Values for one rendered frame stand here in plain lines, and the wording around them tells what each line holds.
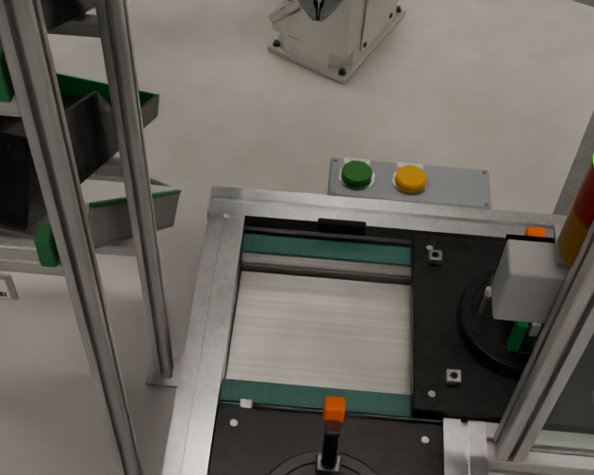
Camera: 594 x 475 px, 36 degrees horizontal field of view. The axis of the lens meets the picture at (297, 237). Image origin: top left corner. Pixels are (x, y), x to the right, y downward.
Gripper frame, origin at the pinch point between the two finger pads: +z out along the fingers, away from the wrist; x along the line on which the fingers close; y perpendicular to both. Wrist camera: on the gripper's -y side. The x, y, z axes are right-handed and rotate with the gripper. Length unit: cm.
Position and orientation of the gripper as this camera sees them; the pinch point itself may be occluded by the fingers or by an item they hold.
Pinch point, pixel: (318, 14)
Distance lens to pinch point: 100.3
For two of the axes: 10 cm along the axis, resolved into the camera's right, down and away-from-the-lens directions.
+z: -0.4, 6.2, 7.8
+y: 0.8, -7.8, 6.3
